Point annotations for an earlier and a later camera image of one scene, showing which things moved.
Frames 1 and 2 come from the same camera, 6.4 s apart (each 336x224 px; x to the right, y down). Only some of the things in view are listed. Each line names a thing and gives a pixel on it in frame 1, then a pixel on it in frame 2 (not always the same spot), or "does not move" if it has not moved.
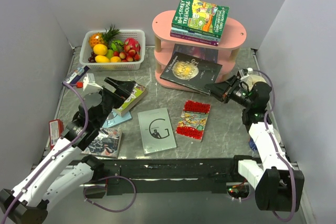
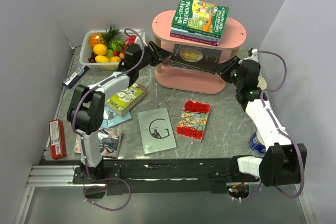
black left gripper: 125,86 -> 159,54
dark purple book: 208,54 -> 179,64
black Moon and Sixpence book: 191,72 -> 206,59
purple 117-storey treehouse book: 195,39 does not move
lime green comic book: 138,92 does not move
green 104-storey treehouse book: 200,17 does not move
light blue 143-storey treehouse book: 189,33 does not move
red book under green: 191,124 does not move
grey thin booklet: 156,131 does not move
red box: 55,130 does not move
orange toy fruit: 100,49 does not move
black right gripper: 230,85 -> 234,63
